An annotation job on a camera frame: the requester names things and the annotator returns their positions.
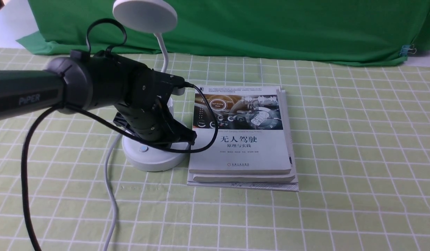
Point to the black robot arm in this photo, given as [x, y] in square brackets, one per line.
[66, 81]

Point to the white desk lamp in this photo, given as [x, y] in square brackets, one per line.
[156, 17]

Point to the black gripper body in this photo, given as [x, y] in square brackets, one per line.
[123, 83]

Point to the blue binder clip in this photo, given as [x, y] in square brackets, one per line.
[407, 50]

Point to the green backdrop cloth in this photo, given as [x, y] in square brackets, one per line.
[357, 33]

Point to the thin bottom booklet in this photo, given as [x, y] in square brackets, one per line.
[293, 174]

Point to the green checkered tablecloth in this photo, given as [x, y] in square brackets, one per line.
[361, 139]

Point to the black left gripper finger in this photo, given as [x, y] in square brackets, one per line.
[178, 133]

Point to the white autonomous driving book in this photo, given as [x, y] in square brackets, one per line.
[241, 139]

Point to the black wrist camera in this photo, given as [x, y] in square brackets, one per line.
[164, 85]

